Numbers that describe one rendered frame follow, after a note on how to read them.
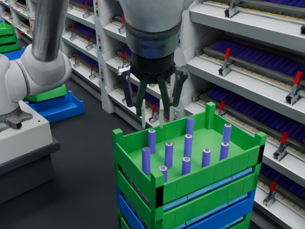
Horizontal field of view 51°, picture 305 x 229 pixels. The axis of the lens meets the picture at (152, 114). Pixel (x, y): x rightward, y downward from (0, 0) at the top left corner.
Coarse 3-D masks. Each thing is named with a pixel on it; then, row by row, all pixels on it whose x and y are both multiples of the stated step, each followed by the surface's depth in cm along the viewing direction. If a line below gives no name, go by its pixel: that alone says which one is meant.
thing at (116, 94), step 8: (112, 88) 194; (120, 88) 193; (136, 88) 185; (112, 96) 190; (120, 96) 187; (144, 96) 177; (152, 96) 174; (120, 104) 184; (152, 104) 168; (128, 112) 181; (152, 112) 160; (152, 120) 160; (168, 120) 159
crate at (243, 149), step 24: (216, 120) 88; (120, 144) 76; (144, 144) 82; (192, 144) 84; (216, 144) 84; (240, 144) 82; (264, 144) 75; (192, 168) 75; (216, 168) 69; (240, 168) 74; (144, 192) 67; (168, 192) 64; (192, 192) 68
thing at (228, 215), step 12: (120, 192) 83; (252, 192) 81; (120, 204) 84; (240, 204) 80; (252, 204) 84; (132, 216) 78; (216, 216) 77; (228, 216) 80; (240, 216) 83; (144, 228) 73; (192, 228) 74; (204, 228) 77; (216, 228) 79
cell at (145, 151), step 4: (144, 148) 71; (148, 148) 71; (144, 152) 70; (148, 152) 70; (144, 156) 70; (148, 156) 71; (144, 160) 71; (148, 160) 71; (144, 164) 71; (148, 164) 72; (144, 168) 72; (148, 168) 72; (144, 172) 73; (148, 172) 73
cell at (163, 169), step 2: (160, 166) 66; (162, 166) 65; (164, 166) 66; (158, 168) 65; (160, 168) 65; (162, 168) 65; (164, 168) 65; (166, 168) 65; (160, 170) 64; (162, 170) 64; (164, 170) 64; (166, 170) 64; (162, 172) 64; (164, 172) 64; (166, 172) 65; (164, 174) 65; (166, 174) 65; (164, 176) 65; (166, 176) 65; (164, 178) 65; (166, 178) 65; (164, 180) 65; (166, 180) 66; (164, 182) 66
